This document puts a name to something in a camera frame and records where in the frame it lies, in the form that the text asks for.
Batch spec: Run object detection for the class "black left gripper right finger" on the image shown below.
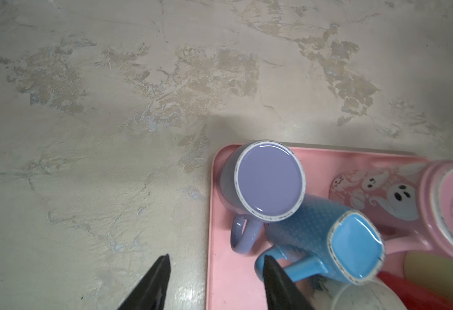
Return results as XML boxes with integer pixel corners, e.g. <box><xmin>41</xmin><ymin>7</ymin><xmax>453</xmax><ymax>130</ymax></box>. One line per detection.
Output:
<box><xmin>262</xmin><ymin>256</ymin><xmax>314</xmax><ymax>310</ymax></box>

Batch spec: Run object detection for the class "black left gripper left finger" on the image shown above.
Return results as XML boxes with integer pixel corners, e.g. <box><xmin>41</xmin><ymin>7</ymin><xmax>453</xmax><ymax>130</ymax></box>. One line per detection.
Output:
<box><xmin>117</xmin><ymin>254</ymin><xmax>171</xmax><ymax>310</ymax></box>

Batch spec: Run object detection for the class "pink plastic tray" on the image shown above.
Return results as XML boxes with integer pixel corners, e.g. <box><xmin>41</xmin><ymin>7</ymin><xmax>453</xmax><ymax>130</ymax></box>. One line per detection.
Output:
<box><xmin>207</xmin><ymin>144</ymin><xmax>429</xmax><ymax>309</ymax></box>

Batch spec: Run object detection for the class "blue ceramic mug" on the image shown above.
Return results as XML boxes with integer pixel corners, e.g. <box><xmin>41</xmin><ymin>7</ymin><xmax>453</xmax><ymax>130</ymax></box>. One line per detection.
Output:
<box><xmin>254</xmin><ymin>195</ymin><xmax>385</xmax><ymax>285</ymax></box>

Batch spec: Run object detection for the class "purple ceramic mug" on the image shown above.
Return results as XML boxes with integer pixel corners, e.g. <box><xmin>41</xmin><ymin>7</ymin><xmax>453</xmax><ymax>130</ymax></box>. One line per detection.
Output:
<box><xmin>217</xmin><ymin>140</ymin><xmax>306</xmax><ymax>254</ymax></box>

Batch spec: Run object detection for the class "red ceramic mug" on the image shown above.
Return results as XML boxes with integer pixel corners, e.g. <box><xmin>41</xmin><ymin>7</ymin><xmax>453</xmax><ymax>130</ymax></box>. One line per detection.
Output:
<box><xmin>378</xmin><ymin>271</ymin><xmax>453</xmax><ymax>310</ymax></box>

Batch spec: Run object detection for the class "pink ghost mug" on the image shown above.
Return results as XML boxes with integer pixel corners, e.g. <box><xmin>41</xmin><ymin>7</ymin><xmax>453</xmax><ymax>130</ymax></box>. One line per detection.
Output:
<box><xmin>329</xmin><ymin>160</ymin><xmax>453</xmax><ymax>259</ymax></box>

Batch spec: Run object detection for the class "light green mug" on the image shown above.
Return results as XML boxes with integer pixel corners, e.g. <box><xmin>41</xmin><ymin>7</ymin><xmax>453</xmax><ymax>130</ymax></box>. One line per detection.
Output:
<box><xmin>404</xmin><ymin>251</ymin><xmax>453</xmax><ymax>301</ymax></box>

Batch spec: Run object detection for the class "beige ceramic teapot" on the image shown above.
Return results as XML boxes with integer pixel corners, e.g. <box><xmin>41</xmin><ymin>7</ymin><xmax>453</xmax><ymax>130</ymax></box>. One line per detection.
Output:
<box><xmin>307</xmin><ymin>276</ymin><xmax>406</xmax><ymax>310</ymax></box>

